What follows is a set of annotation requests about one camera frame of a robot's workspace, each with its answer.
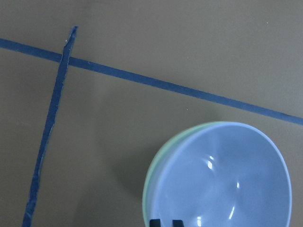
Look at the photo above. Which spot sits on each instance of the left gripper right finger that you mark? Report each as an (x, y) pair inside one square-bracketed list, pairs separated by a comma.
[(177, 223)]

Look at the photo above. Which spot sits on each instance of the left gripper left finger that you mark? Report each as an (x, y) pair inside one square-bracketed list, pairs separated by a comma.
[(155, 223)]

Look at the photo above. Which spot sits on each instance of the blue bowl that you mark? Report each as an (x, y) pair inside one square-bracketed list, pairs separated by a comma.
[(226, 175)]

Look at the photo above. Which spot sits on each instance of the green bowl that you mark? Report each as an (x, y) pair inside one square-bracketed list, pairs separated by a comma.
[(159, 157)]

